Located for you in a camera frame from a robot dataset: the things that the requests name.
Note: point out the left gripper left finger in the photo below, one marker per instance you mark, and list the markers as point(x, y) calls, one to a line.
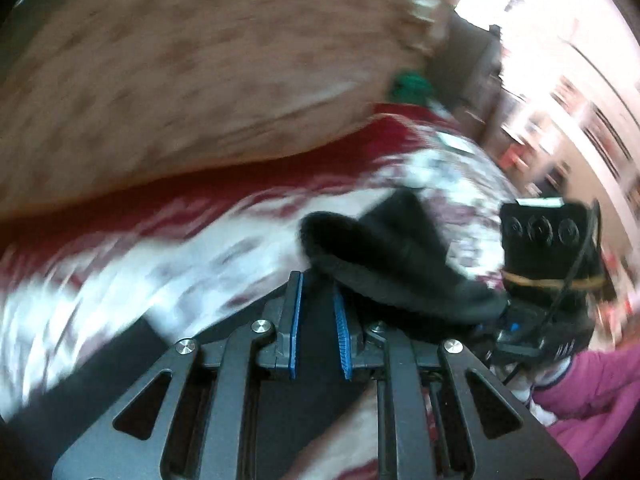
point(196, 398)

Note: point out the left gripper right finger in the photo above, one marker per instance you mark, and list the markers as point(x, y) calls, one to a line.
point(441, 413)

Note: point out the black knit pants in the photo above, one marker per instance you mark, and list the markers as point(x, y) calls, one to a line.
point(389, 266)

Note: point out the pink sleeve forearm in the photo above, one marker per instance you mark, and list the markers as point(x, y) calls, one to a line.
point(596, 405)

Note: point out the white red floral blanket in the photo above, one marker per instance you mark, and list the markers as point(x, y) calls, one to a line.
point(92, 295)

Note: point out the green item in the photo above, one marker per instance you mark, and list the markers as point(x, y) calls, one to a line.
point(410, 87)

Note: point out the beige floral quilt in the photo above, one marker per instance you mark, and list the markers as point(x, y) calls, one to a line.
point(98, 95)

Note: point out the black camera box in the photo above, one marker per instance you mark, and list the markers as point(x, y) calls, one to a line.
point(551, 251)

